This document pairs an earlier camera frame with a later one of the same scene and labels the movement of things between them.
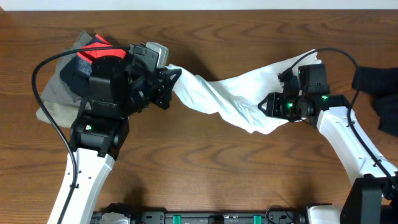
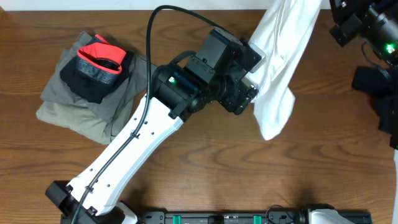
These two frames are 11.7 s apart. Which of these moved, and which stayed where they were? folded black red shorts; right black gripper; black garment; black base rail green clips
Moved: right black gripper
Stayed: black garment; folded black red shorts; black base rail green clips
